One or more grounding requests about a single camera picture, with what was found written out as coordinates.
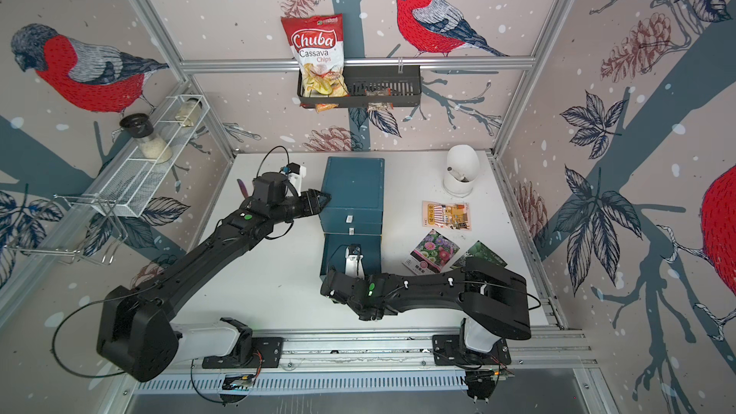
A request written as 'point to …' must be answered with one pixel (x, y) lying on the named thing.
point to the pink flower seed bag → (432, 253)
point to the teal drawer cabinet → (356, 186)
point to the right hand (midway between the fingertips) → (338, 284)
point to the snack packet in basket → (379, 109)
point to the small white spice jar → (189, 112)
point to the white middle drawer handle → (351, 231)
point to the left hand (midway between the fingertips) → (331, 194)
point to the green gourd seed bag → (480, 251)
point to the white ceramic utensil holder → (464, 160)
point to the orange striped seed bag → (441, 215)
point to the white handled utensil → (457, 174)
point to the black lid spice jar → (152, 147)
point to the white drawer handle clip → (349, 218)
